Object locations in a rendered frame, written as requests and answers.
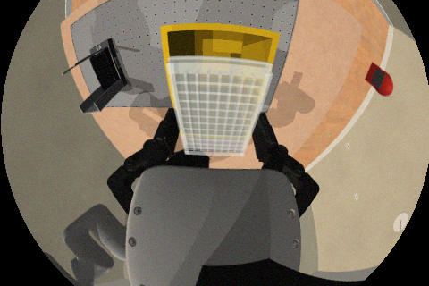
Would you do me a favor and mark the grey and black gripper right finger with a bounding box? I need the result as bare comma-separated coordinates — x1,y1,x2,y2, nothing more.
252,113,320,218

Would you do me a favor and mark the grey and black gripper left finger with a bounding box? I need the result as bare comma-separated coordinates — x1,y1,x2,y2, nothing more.
107,108,180,215

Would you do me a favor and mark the yellow plastics bin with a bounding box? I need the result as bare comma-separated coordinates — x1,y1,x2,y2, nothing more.
160,23,280,100

